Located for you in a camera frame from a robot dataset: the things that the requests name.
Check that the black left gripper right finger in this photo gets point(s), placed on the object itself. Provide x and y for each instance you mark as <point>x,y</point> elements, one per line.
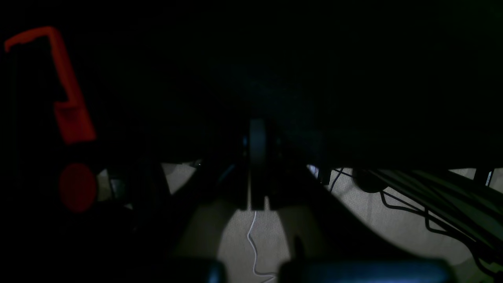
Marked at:
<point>328,243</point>

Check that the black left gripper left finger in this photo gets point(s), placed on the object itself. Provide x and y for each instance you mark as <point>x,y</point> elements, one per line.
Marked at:
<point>178,236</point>

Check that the red black clamp left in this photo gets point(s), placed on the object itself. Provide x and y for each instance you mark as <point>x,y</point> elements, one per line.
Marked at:
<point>77,186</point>

